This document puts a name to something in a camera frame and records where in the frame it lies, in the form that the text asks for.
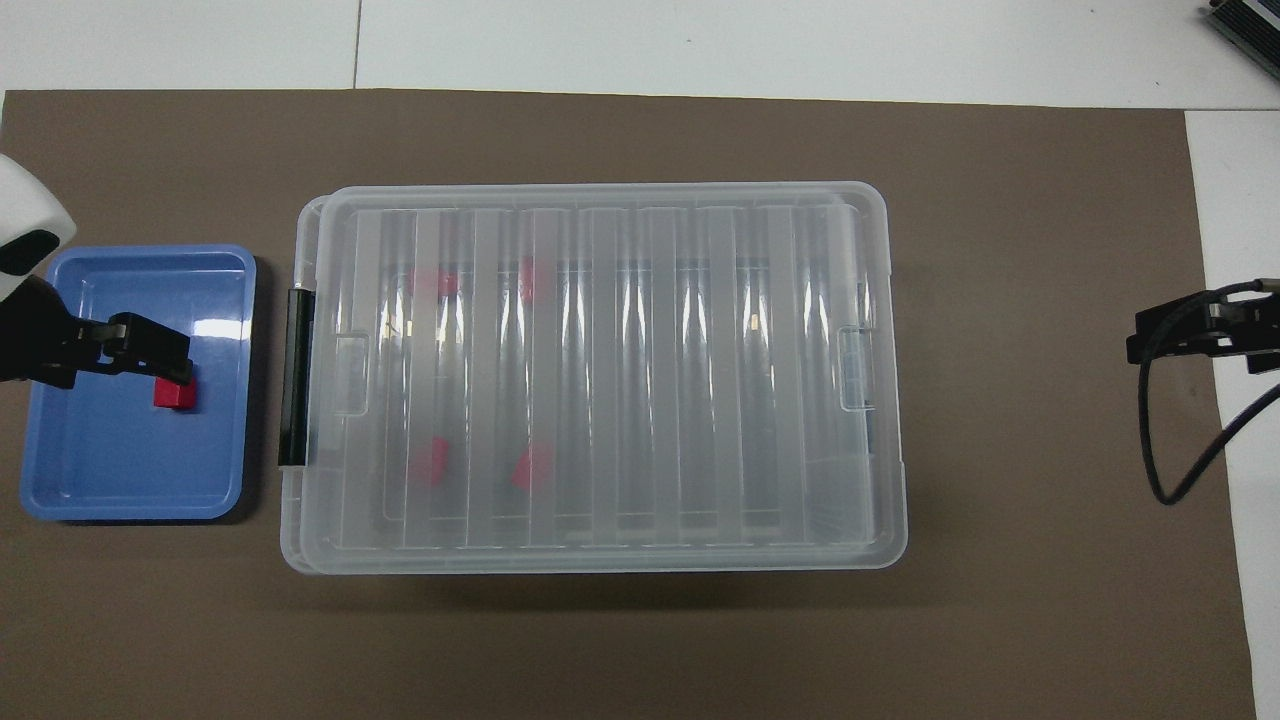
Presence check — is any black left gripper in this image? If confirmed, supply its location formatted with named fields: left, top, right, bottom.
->
left=0, top=277, right=191, bottom=391

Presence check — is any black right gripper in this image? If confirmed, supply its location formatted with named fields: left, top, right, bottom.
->
left=1127, top=290, right=1280, bottom=376

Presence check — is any black box latch handle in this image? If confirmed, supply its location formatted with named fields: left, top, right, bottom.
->
left=277, top=286, right=317, bottom=469

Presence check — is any clear ribbed plastic lid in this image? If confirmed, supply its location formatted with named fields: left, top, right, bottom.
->
left=300, top=181, right=908, bottom=574

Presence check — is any blue plastic tray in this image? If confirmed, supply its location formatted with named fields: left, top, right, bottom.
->
left=20, top=244, right=258, bottom=523

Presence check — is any clear plastic storage box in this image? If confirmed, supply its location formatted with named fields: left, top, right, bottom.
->
left=278, top=193, right=873, bottom=576

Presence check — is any black finned metal device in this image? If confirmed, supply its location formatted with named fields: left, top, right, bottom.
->
left=1203, top=0, right=1280, bottom=81

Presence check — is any brown table mat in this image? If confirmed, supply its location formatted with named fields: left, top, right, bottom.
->
left=0, top=88, right=1258, bottom=720

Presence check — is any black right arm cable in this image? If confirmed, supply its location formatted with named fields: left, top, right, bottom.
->
left=1138, top=280, right=1280, bottom=506

